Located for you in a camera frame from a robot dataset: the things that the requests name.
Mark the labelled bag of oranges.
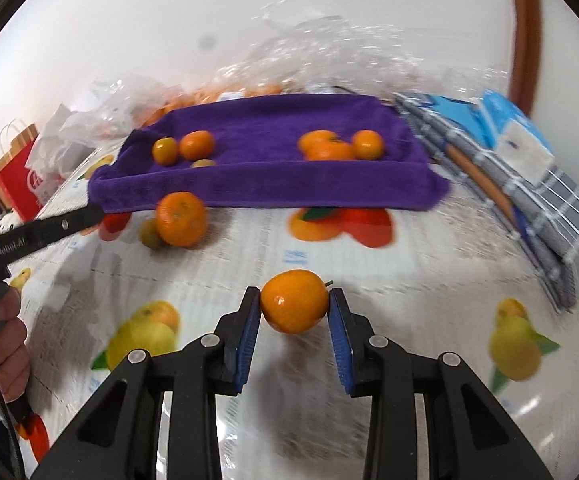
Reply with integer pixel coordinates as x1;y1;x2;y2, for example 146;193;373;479
140;80;290;128

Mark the white plastic bag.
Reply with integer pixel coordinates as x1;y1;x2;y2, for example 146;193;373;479
24;102;120;181

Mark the clear plastic bag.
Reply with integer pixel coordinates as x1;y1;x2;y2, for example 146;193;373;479
90;75;185;131

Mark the fruit-printed tablecloth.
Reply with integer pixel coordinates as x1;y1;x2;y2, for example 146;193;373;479
0;130;579;480

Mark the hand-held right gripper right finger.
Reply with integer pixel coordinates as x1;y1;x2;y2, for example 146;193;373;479
328;287;555;480

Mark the person's left hand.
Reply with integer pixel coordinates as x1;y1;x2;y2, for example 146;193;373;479
0;289;31;403

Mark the blue flat packet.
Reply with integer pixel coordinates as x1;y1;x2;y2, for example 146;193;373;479
427;95;485;136

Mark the red paper bag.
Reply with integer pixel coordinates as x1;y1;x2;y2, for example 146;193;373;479
0;119;46;223

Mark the blue box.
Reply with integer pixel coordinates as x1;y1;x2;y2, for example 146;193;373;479
479;89;555;161

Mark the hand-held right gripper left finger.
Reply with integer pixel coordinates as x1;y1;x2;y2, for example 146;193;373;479
30;286;263;480

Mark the crumpled clear plastic wrap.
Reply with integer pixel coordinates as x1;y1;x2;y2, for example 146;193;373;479
210;2;510;106

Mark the oval orange with stem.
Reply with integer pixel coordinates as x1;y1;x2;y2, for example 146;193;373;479
260;269;331;335

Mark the large orange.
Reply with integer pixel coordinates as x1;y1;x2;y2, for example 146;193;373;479
156;191;208;248

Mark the grey checked cloth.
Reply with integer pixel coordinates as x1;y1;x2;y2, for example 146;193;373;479
394;92;579;312

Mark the purple towel-covered tray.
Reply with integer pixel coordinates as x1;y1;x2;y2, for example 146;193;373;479
87;94;453;211

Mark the small yellowish orange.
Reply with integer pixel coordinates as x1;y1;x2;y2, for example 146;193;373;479
152;137;179;167

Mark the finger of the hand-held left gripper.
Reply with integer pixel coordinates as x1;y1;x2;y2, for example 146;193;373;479
34;202;106;244

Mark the round orange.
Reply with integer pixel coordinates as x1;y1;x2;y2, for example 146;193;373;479
180;130;216;162
298;130;340;156
351;130;385;161
307;141;356;162

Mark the wooden rod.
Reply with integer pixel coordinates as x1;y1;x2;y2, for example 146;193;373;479
444;142;515;222

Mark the small white box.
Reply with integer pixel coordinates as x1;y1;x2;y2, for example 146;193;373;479
499;122;555;184

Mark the brown wooden door frame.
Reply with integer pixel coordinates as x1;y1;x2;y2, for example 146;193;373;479
509;0;543;116

